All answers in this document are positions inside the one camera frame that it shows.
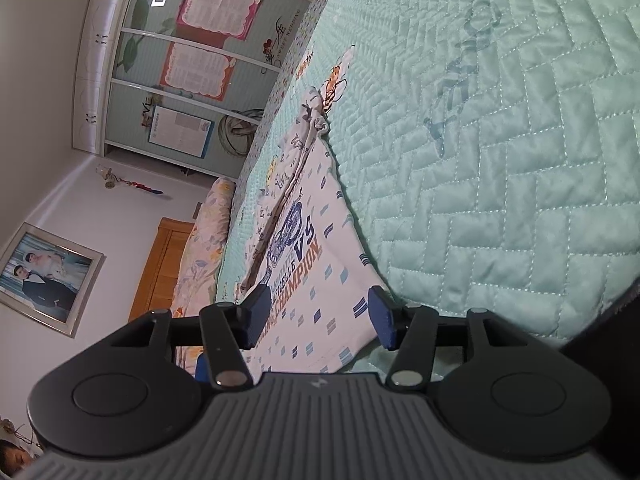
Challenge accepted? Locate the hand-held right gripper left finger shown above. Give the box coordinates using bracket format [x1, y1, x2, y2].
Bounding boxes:
[107, 285, 275, 391]

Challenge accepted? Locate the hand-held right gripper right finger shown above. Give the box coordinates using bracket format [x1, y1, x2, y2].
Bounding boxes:
[367, 285, 533, 390]

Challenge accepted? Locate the white motorcycle-print shirt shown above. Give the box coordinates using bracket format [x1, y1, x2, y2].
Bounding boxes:
[240, 137, 388, 376]

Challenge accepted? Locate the floral pillow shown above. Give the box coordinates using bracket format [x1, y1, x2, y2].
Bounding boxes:
[170, 177, 238, 376]

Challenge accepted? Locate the wooden headboard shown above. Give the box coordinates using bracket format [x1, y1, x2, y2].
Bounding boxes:
[127, 217, 196, 326]

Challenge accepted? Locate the grey coiled hoop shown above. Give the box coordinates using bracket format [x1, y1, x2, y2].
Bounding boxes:
[220, 107, 266, 156]

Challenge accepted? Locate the blue-bordered poster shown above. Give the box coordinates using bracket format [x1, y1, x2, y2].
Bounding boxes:
[147, 104, 215, 158]

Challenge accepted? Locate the framed photo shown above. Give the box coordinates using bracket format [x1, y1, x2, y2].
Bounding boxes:
[0, 221, 107, 338]

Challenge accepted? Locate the pale sliding-door wardrobe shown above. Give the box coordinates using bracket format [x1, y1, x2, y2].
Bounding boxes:
[72, 0, 351, 181]

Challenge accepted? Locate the orange-bordered poster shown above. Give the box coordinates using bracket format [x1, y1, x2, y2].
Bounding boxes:
[159, 41, 237, 103]

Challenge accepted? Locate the portrait photo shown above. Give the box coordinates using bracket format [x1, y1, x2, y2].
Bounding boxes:
[0, 439, 38, 476]

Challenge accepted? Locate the pink-bordered poster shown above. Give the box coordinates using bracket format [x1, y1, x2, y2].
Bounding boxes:
[175, 0, 264, 42]

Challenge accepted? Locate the tasselled wall ornament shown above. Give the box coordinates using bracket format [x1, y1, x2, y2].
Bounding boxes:
[95, 162, 166, 198]

